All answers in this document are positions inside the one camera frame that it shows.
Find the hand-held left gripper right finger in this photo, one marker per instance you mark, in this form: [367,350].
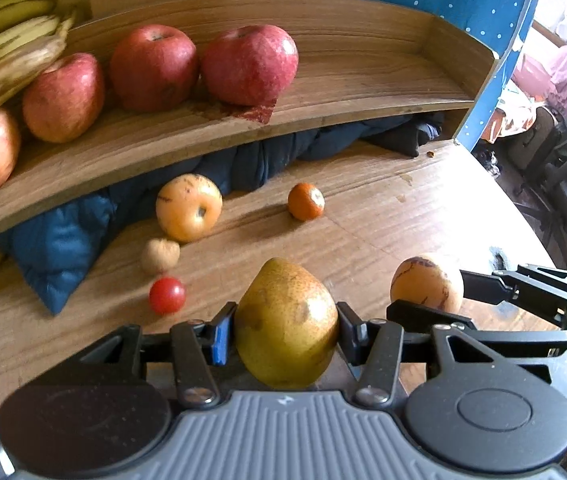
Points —
[351,337]

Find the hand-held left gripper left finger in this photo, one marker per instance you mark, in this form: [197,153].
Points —
[220,340]

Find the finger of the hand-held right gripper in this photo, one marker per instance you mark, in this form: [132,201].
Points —
[483,285]
[423,312]

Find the striped pepino melon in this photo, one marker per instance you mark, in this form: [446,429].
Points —
[423,280]

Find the yellow pear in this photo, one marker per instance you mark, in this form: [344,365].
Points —
[283,320]

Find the red cherry tomato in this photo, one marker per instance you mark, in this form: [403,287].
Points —
[167,296]

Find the small tan round fruit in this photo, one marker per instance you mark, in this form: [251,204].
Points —
[160,256]

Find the orange round fruit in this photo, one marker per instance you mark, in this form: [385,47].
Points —
[189,207]

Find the orange tangerine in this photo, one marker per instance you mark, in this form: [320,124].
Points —
[306,202]

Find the dark blue jacket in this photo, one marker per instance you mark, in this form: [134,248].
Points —
[63,245]

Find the wooden shelf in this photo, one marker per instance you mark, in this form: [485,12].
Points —
[363,60]

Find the bunch of bananas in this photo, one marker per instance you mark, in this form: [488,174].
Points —
[8,60]

